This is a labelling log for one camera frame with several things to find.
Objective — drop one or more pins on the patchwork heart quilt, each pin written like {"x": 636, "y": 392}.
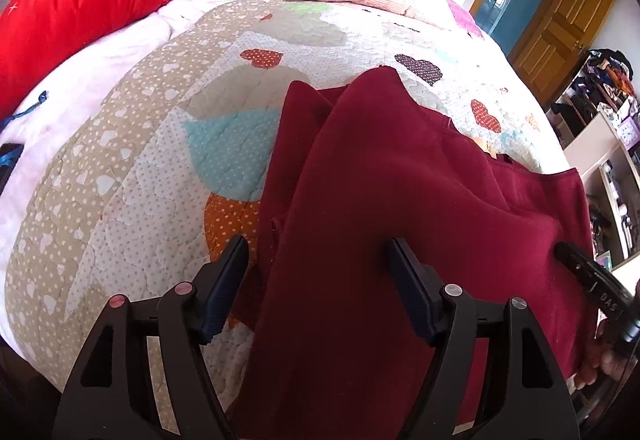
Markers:
{"x": 150, "y": 160}

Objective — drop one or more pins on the magenta pillow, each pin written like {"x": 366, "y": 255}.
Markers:
{"x": 462, "y": 17}

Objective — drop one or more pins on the person's right hand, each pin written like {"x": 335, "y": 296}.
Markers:
{"x": 597, "y": 360}

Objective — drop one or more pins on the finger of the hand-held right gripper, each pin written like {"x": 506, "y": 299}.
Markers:
{"x": 572, "y": 257}

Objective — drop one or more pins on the white fleece blanket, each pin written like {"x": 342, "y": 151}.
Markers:
{"x": 65, "y": 80}

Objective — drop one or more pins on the open rack with clothes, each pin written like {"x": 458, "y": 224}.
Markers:
{"x": 595, "y": 90}

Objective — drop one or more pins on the dark red garment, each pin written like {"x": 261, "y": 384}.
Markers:
{"x": 400, "y": 180}

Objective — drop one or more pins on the dark flat object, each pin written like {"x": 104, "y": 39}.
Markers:
{"x": 7, "y": 165}

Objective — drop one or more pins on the wooden door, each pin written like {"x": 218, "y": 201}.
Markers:
{"x": 555, "y": 35}

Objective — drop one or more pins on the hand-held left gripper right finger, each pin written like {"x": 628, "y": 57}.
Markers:
{"x": 407, "y": 290}

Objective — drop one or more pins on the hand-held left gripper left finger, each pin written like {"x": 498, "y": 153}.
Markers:
{"x": 225, "y": 290}

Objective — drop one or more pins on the white shelving unit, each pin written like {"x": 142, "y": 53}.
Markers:
{"x": 590, "y": 145}

